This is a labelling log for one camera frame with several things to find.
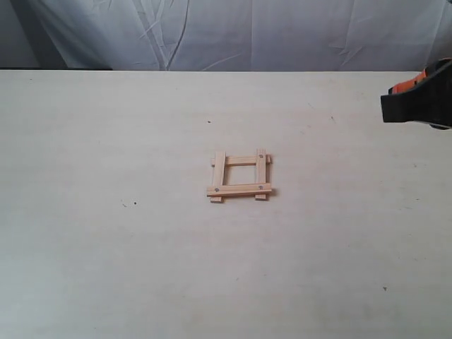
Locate plain wooden stick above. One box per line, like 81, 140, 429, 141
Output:
210, 155, 273, 167
212, 151, 226, 193

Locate white backdrop cloth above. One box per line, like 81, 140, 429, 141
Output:
1, 1, 451, 71

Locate wooden stick with hole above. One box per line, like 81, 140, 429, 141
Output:
206, 183, 273, 197

